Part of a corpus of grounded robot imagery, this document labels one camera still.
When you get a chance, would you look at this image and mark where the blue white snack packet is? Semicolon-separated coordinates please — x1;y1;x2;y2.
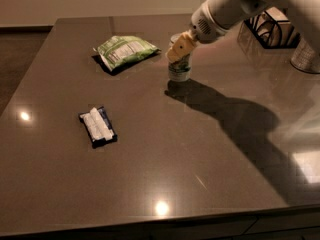
79;107;118;148

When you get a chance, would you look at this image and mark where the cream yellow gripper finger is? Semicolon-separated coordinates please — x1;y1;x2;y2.
166;31;197;63

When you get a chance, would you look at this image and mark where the green jalapeno chip bag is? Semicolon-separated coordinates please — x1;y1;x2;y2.
94;36;160;71

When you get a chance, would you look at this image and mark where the black wire basket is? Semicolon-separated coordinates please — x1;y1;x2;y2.
244;7;300;49

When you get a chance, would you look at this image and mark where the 7up soda can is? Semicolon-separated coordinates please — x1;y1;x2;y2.
168;33;191;82

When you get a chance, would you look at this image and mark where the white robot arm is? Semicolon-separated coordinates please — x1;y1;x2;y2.
166;0;320;63

